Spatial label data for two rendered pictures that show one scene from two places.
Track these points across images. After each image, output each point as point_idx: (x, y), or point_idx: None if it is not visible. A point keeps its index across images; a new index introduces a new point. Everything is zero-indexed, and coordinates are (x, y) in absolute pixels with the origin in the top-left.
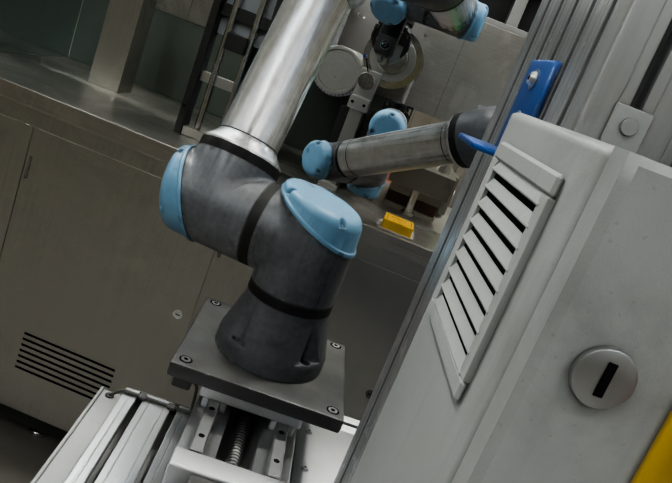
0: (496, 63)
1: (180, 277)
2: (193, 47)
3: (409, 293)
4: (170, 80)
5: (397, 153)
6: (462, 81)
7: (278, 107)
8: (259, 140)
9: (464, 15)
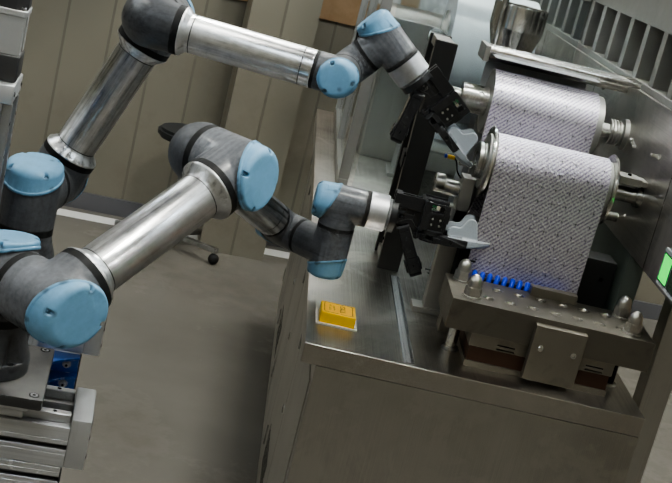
0: None
1: (292, 370)
2: None
3: (305, 386)
4: None
5: None
6: (666, 215)
7: (72, 117)
8: (59, 136)
9: (258, 63)
